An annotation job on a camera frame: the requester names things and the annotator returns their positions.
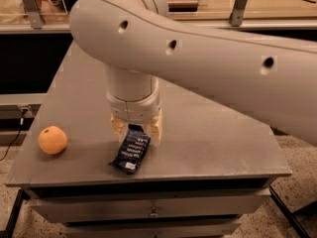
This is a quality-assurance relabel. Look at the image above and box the orange fruit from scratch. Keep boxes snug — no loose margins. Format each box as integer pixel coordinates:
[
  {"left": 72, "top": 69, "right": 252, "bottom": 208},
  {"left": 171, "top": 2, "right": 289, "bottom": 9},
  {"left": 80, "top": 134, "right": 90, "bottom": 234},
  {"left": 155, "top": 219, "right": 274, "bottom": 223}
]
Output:
[{"left": 38, "top": 126, "right": 67, "bottom": 155}]

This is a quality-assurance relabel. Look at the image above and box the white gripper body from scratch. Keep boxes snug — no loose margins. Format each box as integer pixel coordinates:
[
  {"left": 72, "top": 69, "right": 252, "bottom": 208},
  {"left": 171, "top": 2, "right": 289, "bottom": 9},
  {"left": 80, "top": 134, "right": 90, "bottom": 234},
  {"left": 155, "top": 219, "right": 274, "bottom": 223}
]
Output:
[{"left": 107, "top": 87, "right": 161, "bottom": 124}]

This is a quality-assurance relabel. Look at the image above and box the black power cable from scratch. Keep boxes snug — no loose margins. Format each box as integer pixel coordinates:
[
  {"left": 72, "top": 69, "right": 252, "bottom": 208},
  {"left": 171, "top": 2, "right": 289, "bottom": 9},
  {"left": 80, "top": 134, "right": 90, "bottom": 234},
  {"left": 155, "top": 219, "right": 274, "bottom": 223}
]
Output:
[{"left": 0, "top": 107, "right": 30, "bottom": 163}]

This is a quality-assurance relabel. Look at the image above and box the metal railing with glass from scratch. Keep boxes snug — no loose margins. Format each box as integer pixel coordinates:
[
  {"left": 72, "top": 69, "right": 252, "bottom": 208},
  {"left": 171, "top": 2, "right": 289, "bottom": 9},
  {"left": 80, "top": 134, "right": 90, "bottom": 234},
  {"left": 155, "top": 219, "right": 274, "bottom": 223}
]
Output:
[{"left": 0, "top": 0, "right": 317, "bottom": 32}]

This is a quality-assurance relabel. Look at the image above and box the grey drawer cabinet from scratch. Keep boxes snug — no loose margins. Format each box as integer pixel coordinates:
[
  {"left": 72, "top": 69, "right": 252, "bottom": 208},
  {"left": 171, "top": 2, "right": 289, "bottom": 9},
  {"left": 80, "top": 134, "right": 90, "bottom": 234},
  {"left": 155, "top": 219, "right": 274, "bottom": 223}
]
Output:
[{"left": 7, "top": 46, "right": 290, "bottom": 238}]

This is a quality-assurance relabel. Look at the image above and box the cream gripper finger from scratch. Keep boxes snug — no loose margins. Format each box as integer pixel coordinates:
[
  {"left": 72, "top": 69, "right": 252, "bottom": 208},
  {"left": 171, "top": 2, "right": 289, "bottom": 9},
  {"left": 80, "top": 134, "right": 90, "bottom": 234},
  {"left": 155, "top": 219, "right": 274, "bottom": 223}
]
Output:
[
  {"left": 110, "top": 116, "right": 128, "bottom": 141},
  {"left": 144, "top": 110, "right": 162, "bottom": 147}
]

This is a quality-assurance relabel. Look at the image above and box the blue rxbar wrapper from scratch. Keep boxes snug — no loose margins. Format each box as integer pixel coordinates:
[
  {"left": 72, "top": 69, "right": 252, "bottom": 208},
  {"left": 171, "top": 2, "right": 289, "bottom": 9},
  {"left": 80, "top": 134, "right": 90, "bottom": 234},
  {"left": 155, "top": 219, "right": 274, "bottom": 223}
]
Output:
[{"left": 109, "top": 124, "right": 151, "bottom": 175}]

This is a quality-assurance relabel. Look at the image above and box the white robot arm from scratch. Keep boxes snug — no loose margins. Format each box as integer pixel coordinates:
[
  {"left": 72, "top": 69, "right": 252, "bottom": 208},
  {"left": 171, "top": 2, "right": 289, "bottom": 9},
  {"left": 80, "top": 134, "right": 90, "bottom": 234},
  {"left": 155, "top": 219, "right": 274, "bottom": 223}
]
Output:
[{"left": 69, "top": 0, "right": 317, "bottom": 145}]

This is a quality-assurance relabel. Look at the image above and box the black floor frame bar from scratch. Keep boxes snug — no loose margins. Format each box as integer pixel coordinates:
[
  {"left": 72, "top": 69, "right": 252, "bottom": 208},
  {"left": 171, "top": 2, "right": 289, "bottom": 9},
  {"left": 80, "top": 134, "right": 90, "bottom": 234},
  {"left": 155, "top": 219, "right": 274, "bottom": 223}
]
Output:
[{"left": 269, "top": 186, "right": 317, "bottom": 238}]

